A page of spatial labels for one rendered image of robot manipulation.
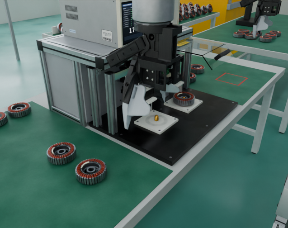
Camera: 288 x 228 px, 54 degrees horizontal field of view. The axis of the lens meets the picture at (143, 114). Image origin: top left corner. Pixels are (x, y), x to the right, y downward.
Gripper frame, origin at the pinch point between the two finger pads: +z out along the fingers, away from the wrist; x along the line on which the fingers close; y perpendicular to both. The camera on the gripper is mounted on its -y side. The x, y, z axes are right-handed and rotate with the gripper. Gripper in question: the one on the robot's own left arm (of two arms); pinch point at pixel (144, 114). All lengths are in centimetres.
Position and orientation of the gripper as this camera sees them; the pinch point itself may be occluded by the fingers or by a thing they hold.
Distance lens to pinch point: 62.4
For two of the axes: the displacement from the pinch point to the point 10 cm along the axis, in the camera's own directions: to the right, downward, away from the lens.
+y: 8.3, 2.8, -4.9
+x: 5.6, -4.1, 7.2
